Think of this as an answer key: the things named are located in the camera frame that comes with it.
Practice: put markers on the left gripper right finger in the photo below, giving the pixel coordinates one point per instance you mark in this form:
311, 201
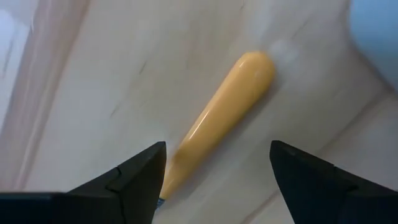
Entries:
326, 199

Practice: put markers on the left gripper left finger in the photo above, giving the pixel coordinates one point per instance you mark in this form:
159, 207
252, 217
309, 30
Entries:
93, 205

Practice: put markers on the light grey plastic bin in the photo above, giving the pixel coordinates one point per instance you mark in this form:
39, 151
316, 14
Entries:
379, 31

